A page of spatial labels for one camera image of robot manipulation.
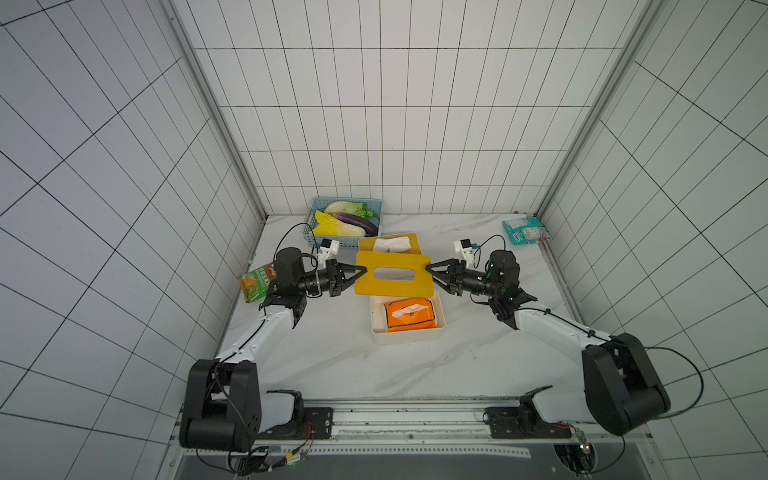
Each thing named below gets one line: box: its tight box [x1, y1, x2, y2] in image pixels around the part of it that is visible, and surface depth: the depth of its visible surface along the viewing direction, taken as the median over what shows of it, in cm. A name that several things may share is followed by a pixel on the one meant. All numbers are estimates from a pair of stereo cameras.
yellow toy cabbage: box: [312, 210, 366, 237], surface depth 108 cm
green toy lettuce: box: [324, 201, 374, 219], surface depth 115 cm
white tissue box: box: [369, 290, 446, 345], surface depth 86 cm
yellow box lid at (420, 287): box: [355, 251, 434, 298], surface depth 77 cm
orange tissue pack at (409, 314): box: [384, 298, 437, 333], surface depth 86 cm
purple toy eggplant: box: [336, 213, 378, 237], surface depth 112 cm
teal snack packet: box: [502, 217, 552, 245], surface depth 112 cm
